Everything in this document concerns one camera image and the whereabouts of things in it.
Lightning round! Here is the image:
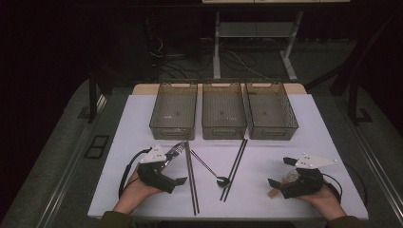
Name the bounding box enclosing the metal fork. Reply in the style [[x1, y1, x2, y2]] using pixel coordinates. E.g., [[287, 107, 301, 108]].
[[164, 141, 186, 169]]

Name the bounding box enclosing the person's left hand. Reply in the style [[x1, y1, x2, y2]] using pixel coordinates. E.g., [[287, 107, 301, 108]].
[[122, 164, 163, 207]]

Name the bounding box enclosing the black rectangular floor frame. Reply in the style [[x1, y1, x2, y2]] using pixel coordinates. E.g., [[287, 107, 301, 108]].
[[83, 134, 111, 161]]

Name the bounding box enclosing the thin black cable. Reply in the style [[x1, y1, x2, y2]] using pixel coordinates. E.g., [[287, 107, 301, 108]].
[[344, 162, 369, 207]]

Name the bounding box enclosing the person's right hand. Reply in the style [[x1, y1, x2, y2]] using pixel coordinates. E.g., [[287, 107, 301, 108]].
[[297, 184, 344, 212]]

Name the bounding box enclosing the tangle of black floor cables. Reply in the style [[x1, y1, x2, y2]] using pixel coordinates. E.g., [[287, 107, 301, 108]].
[[147, 36, 270, 82]]

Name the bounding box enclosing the metal spoon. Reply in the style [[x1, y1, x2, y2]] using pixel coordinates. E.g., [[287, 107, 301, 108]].
[[189, 149, 231, 189]]

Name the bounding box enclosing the black metal stand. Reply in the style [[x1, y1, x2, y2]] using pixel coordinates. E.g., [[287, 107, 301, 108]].
[[77, 63, 110, 124], [304, 13, 395, 125]]

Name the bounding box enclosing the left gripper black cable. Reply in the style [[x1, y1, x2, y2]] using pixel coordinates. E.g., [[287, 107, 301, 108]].
[[118, 147, 153, 200]]

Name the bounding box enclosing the white floor cable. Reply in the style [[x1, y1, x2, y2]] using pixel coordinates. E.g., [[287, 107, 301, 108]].
[[226, 49, 271, 81]]

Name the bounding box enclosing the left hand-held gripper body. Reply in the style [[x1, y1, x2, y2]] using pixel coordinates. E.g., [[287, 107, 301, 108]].
[[136, 144, 177, 195]]

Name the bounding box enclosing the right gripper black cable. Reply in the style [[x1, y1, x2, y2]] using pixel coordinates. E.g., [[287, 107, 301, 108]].
[[322, 172, 344, 203]]

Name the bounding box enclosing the metal floor rail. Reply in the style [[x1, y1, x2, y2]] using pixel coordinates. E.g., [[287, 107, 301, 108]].
[[344, 120, 403, 219], [37, 94, 108, 228]]

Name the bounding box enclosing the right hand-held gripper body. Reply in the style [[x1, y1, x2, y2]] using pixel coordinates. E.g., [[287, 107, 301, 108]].
[[279, 152, 338, 200]]

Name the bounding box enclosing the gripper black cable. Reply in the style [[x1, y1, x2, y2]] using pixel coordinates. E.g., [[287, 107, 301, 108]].
[[118, 147, 153, 200], [322, 172, 344, 203]]

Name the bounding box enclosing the translucent brown plastic bin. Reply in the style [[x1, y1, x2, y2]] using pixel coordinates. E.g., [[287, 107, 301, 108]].
[[148, 81, 199, 142], [242, 81, 299, 141], [201, 80, 248, 141]]

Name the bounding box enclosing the white desk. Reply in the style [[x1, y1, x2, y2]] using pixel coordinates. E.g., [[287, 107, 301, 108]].
[[201, 0, 351, 83]]

